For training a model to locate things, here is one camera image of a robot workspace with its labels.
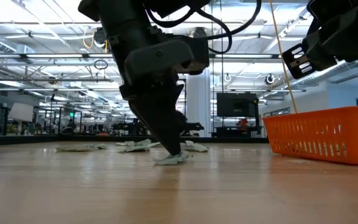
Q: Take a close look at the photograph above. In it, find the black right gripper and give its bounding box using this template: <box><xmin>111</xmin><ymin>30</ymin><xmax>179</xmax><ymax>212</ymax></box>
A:
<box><xmin>282</xmin><ymin>2</ymin><xmax>358</xmax><ymax>80</ymax></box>

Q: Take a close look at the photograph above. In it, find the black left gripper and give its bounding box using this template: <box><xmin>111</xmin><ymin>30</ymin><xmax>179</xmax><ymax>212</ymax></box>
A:
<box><xmin>119</xmin><ymin>37</ymin><xmax>196</xmax><ymax>157</ymax></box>

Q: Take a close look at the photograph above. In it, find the orange plastic basket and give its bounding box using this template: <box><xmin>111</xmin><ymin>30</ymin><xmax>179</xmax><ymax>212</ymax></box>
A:
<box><xmin>262</xmin><ymin>106</ymin><xmax>358</xmax><ymax>166</ymax></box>

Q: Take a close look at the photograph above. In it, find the black background machine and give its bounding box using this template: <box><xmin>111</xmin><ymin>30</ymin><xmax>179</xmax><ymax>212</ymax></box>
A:
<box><xmin>178</xmin><ymin>111</ymin><xmax>205</xmax><ymax>133</ymax></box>

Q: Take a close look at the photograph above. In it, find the white building column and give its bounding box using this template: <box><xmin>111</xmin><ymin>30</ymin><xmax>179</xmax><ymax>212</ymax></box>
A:
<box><xmin>185</xmin><ymin>67</ymin><xmax>212</xmax><ymax>138</ymax></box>

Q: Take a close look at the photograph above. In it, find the white lamp shade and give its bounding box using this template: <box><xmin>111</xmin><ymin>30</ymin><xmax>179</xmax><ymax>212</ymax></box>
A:
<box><xmin>7</xmin><ymin>103</ymin><xmax>35</xmax><ymax>123</ymax></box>

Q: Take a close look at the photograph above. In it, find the green potted plant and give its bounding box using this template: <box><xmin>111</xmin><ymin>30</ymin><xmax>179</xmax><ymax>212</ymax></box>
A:
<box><xmin>6</xmin><ymin>123</ymin><xmax>21</xmax><ymax>136</ymax></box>

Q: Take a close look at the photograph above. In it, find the long yellow cable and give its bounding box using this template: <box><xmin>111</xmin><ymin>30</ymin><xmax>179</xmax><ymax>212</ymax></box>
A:
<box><xmin>268</xmin><ymin>0</ymin><xmax>299</xmax><ymax>114</ymax></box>

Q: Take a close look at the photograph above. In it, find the black wall screen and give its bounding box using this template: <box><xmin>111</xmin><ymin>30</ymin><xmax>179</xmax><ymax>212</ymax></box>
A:
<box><xmin>216</xmin><ymin>92</ymin><xmax>260</xmax><ymax>118</ymax></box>

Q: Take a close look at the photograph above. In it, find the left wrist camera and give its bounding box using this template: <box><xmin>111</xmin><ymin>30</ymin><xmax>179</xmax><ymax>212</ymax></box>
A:
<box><xmin>183</xmin><ymin>34</ymin><xmax>211</xmax><ymax>76</ymax></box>

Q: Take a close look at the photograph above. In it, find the black ceiling cord reel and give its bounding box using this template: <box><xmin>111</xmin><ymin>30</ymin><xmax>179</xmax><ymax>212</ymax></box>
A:
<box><xmin>93</xmin><ymin>27</ymin><xmax>109</xmax><ymax>53</ymax></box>
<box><xmin>192</xmin><ymin>27</ymin><xmax>208</xmax><ymax>39</ymax></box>

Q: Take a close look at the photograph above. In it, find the black left wrist camera cable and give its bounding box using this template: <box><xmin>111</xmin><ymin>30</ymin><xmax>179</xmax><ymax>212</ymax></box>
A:
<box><xmin>143</xmin><ymin>0</ymin><xmax>262</xmax><ymax>55</ymax></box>

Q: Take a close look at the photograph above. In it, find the black aluminium table frame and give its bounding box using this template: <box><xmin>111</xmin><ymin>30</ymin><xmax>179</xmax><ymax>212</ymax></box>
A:
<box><xmin>0</xmin><ymin>134</ymin><xmax>270</xmax><ymax>147</ymax></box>

